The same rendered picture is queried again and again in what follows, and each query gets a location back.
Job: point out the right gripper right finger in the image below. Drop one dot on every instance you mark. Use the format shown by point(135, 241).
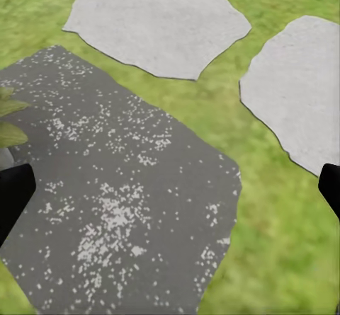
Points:
point(329, 186)

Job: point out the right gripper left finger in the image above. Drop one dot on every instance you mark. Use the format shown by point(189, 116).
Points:
point(17, 185)

